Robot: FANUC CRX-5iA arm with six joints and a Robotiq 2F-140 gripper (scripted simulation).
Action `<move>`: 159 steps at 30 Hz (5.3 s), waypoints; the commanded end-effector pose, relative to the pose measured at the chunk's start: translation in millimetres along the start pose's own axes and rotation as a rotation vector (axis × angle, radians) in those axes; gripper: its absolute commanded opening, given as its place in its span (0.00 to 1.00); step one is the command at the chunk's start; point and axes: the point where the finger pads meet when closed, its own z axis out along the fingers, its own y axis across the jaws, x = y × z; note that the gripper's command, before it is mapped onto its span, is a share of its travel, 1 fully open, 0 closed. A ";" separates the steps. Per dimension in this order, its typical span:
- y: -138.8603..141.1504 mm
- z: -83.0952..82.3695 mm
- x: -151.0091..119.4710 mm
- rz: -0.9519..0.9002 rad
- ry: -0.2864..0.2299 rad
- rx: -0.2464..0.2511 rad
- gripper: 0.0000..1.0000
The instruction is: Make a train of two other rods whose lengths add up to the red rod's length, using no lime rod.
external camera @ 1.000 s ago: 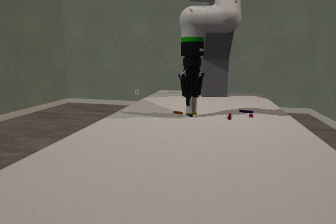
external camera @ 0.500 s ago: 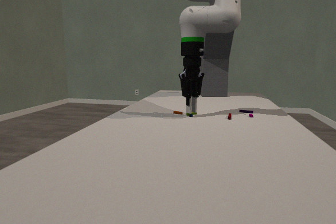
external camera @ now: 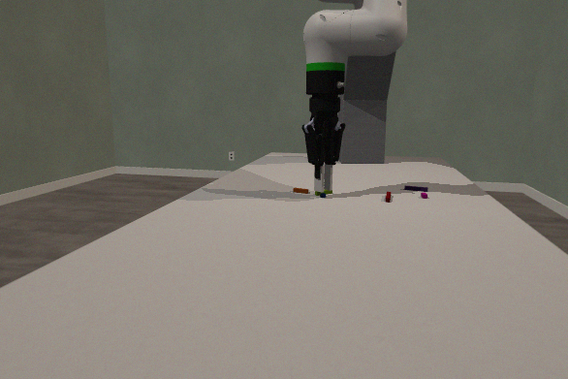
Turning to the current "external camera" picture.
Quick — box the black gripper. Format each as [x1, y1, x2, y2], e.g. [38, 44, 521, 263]
[301, 96, 345, 193]

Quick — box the purple rod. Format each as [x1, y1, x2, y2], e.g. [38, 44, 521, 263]
[404, 186, 428, 192]

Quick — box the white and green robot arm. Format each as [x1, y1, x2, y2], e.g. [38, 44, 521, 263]
[303, 0, 407, 97]

